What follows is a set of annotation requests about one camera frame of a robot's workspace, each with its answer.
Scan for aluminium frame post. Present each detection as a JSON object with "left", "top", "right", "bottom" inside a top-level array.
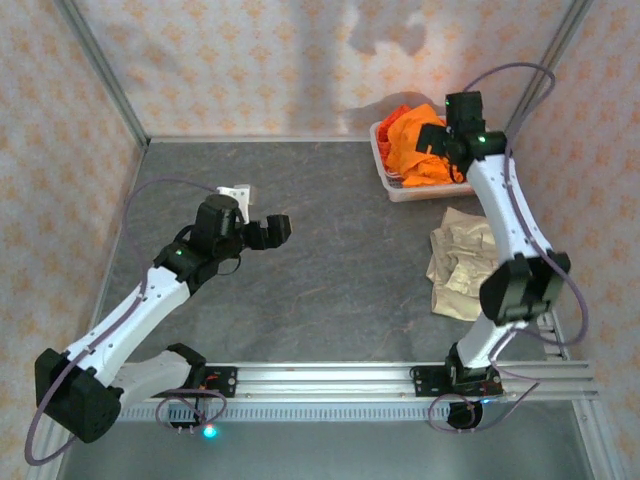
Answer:
[
  {"left": 53, "top": 0, "right": 151, "bottom": 149},
  {"left": 498, "top": 0, "right": 594, "bottom": 147}
]

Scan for white perforated plastic basket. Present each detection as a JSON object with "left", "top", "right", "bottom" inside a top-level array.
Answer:
[{"left": 368, "top": 119, "right": 481, "bottom": 204}]

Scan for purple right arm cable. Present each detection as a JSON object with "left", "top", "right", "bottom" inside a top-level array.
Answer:
[{"left": 427, "top": 62, "right": 589, "bottom": 435}]

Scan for aluminium mounting rail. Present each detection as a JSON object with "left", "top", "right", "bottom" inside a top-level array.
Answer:
[{"left": 53, "top": 360, "right": 599, "bottom": 402}]

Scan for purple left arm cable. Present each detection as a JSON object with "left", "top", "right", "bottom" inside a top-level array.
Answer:
[{"left": 24, "top": 178, "right": 227, "bottom": 466}]

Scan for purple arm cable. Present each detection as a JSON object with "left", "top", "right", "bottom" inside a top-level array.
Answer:
[
  {"left": 24, "top": 178, "right": 227, "bottom": 466},
  {"left": 427, "top": 62, "right": 589, "bottom": 435}
]

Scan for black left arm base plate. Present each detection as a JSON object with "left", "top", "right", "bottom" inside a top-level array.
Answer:
[{"left": 147, "top": 366, "right": 238, "bottom": 400}]

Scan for red-orange shorts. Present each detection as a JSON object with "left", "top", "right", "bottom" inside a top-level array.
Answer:
[{"left": 375, "top": 103, "right": 421, "bottom": 166}]

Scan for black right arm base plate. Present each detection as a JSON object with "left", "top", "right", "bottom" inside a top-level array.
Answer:
[{"left": 409, "top": 364, "right": 502, "bottom": 399}]

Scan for black connector with status light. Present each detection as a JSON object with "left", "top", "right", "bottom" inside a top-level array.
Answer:
[{"left": 169, "top": 419, "right": 219, "bottom": 440}]

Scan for short aluminium frame leg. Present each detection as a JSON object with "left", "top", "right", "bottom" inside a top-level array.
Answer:
[
  {"left": 572, "top": 399, "right": 624, "bottom": 480},
  {"left": 27, "top": 402, "right": 76, "bottom": 480}
]

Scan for light orange shorts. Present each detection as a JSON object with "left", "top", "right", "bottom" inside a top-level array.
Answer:
[{"left": 384, "top": 103, "right": 474, "bottom": 190}]

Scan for beige shorts with drawstring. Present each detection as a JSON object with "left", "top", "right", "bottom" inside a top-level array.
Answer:
[{"left": 424, "top": 207, "right": 500, "bottom": 322}]

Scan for grey sheet metal panel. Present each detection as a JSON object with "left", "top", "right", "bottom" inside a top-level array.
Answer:
[{"left": 57, "top": 419, "right": 599, "bottom": 480}]

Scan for thin aluminium table edge rail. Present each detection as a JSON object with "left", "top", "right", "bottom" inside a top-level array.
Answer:
[{"left": 144, "top": 133, "right": 374, "bottom": 145}]

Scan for slotted grey cable duct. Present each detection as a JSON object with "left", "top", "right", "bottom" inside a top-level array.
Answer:
[{"left": 74, "top": 403, "right": 576, "bottom": 422}]

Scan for aluminium table side rail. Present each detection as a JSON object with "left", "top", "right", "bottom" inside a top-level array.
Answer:
[
  {"left": 81, "top": 142, "right": 149, "bottom": 362},
  {"left": 502, "top": 144, "right": 571, "bottom": 362}
]

